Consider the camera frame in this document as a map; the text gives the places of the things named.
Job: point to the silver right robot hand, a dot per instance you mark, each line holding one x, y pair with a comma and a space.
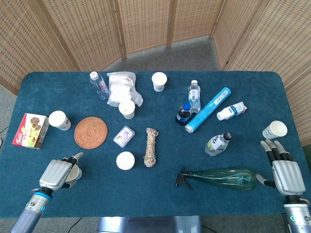
289, 177

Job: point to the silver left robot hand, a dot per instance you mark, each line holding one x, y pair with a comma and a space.
54, 173

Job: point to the paper cup blue flower print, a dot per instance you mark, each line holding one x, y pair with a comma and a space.
159, 81
58, 120
76, 173
125, 160

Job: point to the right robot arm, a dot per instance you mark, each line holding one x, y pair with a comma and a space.
298, 213

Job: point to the white paper cup dark print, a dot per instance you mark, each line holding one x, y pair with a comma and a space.
275, 129

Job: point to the brown woven rattan coaster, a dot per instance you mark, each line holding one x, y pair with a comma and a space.
91, 133

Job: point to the paper cup green flower print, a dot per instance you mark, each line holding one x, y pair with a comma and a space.
126, 109

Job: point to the red green snack box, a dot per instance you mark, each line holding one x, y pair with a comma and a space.
29, 131

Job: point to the green spray bottle black trigger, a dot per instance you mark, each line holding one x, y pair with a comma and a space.
226, 179

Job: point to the purple plastic box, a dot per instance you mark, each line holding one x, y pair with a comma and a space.
124, 136

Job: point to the lime soda bottle white label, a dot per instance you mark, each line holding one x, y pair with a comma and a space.
217, 144

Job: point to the small white milk bottle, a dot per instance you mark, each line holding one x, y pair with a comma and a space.
232, 110

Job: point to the clear water bottle pink label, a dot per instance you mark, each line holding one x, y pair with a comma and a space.
99, 85

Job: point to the light blue film roll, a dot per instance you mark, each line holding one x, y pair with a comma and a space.
209, 109

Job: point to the blue tablecloth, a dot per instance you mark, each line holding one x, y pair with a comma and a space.
158, 199

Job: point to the grey robot torso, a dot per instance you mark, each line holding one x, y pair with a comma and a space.
148, 224

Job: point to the white plastic bag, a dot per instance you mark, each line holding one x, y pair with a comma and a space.
121, 89

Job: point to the cola bottle blue cap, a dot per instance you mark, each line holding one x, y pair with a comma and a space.
183, 116

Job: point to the clear water bottle blue label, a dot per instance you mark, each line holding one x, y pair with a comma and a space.
194, 95

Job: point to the woven wooden folding screen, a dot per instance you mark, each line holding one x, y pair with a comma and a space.
85, 29

